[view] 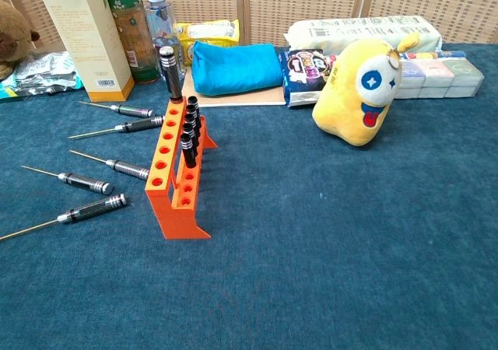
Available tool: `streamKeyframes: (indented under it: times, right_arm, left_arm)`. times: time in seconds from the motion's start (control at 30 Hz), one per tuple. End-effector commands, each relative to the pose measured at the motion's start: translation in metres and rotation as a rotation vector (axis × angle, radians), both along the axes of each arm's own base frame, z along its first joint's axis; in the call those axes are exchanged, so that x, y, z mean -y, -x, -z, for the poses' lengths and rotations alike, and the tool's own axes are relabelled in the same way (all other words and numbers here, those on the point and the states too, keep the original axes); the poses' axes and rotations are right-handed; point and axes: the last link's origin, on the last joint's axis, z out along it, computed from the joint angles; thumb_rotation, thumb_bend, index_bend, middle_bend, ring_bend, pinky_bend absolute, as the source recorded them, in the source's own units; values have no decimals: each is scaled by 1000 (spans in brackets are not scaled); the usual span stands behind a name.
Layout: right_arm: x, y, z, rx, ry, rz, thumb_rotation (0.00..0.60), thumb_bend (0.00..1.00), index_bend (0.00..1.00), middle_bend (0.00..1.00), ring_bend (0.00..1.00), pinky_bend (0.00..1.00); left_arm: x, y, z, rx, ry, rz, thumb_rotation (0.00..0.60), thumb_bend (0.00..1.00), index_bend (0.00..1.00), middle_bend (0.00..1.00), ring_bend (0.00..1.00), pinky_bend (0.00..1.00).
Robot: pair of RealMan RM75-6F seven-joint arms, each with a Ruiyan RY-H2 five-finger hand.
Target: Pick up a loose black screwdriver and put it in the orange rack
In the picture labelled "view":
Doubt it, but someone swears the yellow beige carton box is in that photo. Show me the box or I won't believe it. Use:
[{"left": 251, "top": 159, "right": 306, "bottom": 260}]
[{"left": 38, "top": 0, "right": 135, "bottom": 103}]

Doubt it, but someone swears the beige flat board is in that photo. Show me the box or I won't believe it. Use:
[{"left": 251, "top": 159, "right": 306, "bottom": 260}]
[{"left": 180, "top": 67, "right": 287, "bottom": 108}]

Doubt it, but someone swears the blue cloth pouch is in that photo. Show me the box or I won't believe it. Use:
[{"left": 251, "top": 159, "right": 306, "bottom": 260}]
[{"left": 191, "top": 40, "right": 285, "bottom": 96}]

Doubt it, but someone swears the yellow snack bag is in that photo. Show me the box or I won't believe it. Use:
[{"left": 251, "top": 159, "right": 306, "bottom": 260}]
[{"left": 175, "top": 19, "right": 240, "bottom": 68}]

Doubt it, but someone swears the green tea bottle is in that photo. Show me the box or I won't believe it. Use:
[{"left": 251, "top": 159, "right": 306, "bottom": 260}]
[{"left": 106, "top": 0, "right": 161, "bottom": 85}]

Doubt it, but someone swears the plastic food wrap box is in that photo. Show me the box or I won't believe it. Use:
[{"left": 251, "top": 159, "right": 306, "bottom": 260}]
[{"left": 400, "top": 50, "right": 468, "bottom": 61}]

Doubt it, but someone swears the brown capybara plush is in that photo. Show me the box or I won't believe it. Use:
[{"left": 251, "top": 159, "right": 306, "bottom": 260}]
[{"left": 0, "top": 0, "right": 41, "bottom": 81}]

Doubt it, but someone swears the large white tissue pack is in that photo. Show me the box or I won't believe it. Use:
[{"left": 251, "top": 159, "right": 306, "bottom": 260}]
[{"left": 283, "top": 14, "right": 444, "bottom": 56}]

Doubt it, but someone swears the black silver precision screwdriver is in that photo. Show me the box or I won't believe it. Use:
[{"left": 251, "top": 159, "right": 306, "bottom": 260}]
[
  {"left": 67, "top": 115, "right": 167, "bottom": 141},
  {"left": 77, "top": 100, "right": 156, "bottom": 119},
  {"left": 20, "top": 165, "right": 115, "bottom": 196},
  {"left": 68, "top": 149, "right": 151, "bottom": 182},
  {"left": 0, "top": 193, "right": 128, "bottom": 243}
]

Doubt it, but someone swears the blue carpet table cover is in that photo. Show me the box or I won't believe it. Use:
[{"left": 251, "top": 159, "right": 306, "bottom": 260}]
[{"left": 0, "top": 42, "right": 498, "bottom": 350}]

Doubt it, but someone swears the dark purple snack bag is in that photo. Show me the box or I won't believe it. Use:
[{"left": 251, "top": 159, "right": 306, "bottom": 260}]
[{"left": 277, "top": 47, "right": 338, "bottom": 109}]

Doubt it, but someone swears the silver crinkled foil pack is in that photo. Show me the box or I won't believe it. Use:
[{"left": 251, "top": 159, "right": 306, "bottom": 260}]
[{"left": 12, "top": 51, "right": 79, "bottom": 95}]

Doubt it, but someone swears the teal white wipes pack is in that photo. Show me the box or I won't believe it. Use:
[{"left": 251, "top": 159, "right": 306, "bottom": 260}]
[{"left": 0, "top": 74, "right": 85, "bottom": 100}]

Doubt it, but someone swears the yellow plush toy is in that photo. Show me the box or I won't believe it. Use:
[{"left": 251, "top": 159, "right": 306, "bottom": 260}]
[{"left": 311, "top": 31, "right": 423, "bottom": 147}]

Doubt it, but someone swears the clear water bottle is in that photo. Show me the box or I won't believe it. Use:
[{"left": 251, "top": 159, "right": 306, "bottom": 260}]
[{"left": 145, "top": 0, "right": 186, "bottom": 83}]

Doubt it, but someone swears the multicolour pocket tissue pack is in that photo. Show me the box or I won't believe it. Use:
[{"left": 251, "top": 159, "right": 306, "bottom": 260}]
[{"left": 392, "top": 58, "right": 486, "bottom": 100}]

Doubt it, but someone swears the woven folding screen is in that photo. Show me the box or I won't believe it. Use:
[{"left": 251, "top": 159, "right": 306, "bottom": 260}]
[{"left": 0, "top": 0, "right": 498, "bottom": 48}]

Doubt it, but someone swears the small black screwdriver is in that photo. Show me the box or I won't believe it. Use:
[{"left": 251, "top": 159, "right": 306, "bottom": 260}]
[
  {"left": 184, "top": 112, "right": 201, "bottom": 134},
  {"left": 187, "top": 96, "right": 202, "bottom": 129},
  {"left": 179, "top": 132, "right": 197, "bottom": 169},
  {"left": 182, "top": 122, "right": 199, "bottom": 149}
]

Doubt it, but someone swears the orange screwdriver rack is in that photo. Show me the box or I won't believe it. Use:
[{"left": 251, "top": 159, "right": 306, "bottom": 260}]
[{"left": 144, "top": 100, "right": 219, "bottom": 240}]

